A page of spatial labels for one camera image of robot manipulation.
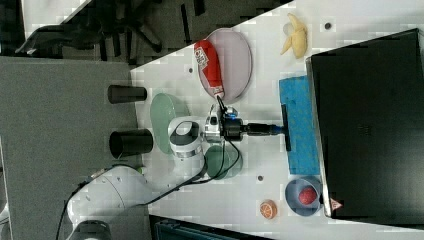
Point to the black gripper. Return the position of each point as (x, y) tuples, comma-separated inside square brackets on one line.
[(233, 129)]

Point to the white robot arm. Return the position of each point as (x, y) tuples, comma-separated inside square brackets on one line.
[(111, 191)]

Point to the grey round plate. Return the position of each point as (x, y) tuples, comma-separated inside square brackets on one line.
[(235, 63)]

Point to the orange slice toy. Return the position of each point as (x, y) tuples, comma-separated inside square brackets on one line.
[(268, 209)]

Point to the blue bowl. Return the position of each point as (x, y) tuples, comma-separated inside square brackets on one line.
[(292, 191)]

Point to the red toy strawberry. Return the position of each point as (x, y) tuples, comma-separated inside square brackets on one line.
[(307, 196)]

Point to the red ketchup bottle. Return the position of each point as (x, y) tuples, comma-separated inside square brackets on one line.
[(208, 61)]

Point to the green oval colander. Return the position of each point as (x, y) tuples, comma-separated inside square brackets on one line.
[(164, 108)]

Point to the peeled toy banana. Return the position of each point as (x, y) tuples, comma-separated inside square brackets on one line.
[(297, 40)]

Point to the dark grey cup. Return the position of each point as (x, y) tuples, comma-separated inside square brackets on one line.
[(126, 94)]

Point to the black office chair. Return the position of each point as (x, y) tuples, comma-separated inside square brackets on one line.
[(93, 23)]

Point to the green cup with handle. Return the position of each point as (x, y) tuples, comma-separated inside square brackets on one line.
[(227, 160)]

